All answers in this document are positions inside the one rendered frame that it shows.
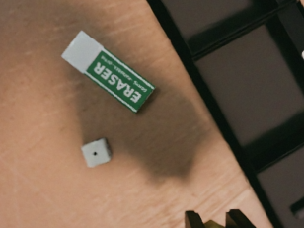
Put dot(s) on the white die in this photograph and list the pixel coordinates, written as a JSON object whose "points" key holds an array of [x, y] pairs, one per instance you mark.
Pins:
{"points": [[95, 152]]}

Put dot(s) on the gold hex nut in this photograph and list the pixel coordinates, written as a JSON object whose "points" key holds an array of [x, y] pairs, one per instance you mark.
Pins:
{"points": [[212, 224]]}

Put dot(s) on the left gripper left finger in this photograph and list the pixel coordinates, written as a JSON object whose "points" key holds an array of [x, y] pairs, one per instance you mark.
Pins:
{"points": [[193, 219]]}

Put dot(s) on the green and white eraser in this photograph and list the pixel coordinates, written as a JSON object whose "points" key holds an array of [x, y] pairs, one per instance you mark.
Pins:
{"points": [[108, 72]]}

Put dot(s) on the black three-compartment bin rack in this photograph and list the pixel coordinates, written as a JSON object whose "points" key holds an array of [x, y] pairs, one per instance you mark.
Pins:
{"points": [[257, 80]]}

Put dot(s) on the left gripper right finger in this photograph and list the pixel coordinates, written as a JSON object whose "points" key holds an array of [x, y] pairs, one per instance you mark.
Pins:
{"points": [[235, 218]]}

